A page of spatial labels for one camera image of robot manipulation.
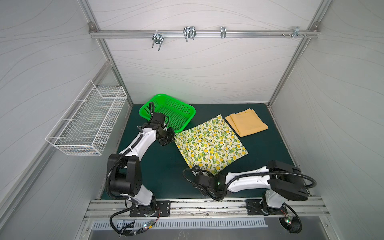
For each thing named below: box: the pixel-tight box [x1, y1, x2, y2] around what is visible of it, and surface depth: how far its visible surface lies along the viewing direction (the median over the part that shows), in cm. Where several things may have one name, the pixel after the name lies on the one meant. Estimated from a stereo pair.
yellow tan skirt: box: [225, 108, 269, 138], surface depth 111 cm
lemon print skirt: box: [174, 114, 249, 177], surface depth 97 cm
